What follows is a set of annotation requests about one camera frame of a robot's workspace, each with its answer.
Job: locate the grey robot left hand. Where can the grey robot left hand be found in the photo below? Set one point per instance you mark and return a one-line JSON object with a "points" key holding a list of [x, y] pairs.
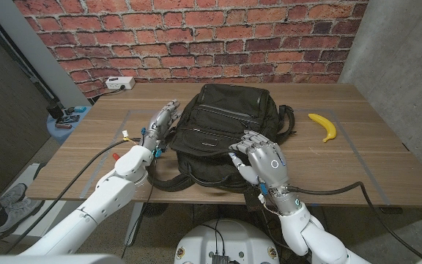
{"points": [[159, 122]]}

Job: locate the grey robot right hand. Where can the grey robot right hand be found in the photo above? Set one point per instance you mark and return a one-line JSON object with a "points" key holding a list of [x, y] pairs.
{"points": [[269, 165]]}

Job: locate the black backpack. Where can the black backpack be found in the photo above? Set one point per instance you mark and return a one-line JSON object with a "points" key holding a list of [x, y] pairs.
{"points": [[218, 121]]}

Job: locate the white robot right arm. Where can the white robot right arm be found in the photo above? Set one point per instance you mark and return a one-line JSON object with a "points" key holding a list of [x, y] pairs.
{"points": [[321, 242]]}

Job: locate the yellow banana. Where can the yellow banana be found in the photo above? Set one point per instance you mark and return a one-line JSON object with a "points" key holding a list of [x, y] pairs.
{"points": [[324, 122]]}

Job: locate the small teal item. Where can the small teal item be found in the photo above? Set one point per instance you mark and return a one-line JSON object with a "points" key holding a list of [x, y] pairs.
{"points": [[80, 109]]}

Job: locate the black luggage tag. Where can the black luggage tag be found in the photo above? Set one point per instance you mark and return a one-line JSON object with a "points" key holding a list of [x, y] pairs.
{"points": [[253, 201]]}

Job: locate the white power strip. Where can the white power strip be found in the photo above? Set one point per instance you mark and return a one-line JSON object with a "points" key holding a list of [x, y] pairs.
{"points": [[119, 83]]}

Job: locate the grey metal table leg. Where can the grey metal table leg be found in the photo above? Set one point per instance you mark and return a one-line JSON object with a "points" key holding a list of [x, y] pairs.
{"points": [[133, 229], [326, 220]]}

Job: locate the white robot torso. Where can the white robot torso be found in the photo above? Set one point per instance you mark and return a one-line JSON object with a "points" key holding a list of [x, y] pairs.
{"points": [[233, 238]]}

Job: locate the black round floor object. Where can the black round floor object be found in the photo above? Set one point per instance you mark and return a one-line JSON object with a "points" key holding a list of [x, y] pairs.
{"points": [[156, 209]]}

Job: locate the flat black device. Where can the flat black device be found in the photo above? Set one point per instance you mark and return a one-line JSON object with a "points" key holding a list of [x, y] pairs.
{"points": [[68, 119]]}

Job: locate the red brick printed backdrop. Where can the red brick printed backdrop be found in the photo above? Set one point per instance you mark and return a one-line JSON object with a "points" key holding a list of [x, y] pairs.
{"points": [[196, 36]]}

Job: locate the small red device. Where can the small red device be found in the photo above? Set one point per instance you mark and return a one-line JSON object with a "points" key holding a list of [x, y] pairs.
{"points": [[63, 126]]}

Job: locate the blue round stool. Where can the blue round stool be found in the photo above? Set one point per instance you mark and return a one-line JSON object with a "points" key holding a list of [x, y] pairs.
{"points": [[62, 133]]}

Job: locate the black cup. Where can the black cup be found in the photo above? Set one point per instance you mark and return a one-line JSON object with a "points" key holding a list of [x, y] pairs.
{"points": [[54, 110]]}

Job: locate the white floor platform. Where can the white floor platform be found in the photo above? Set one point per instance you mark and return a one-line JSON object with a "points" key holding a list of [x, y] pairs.
{"points": [[31, 172]]}

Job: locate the grey sneaker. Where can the grey sneaker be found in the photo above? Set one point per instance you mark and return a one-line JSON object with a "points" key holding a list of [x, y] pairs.
{"points": [[9, 220], [13, 194]]}

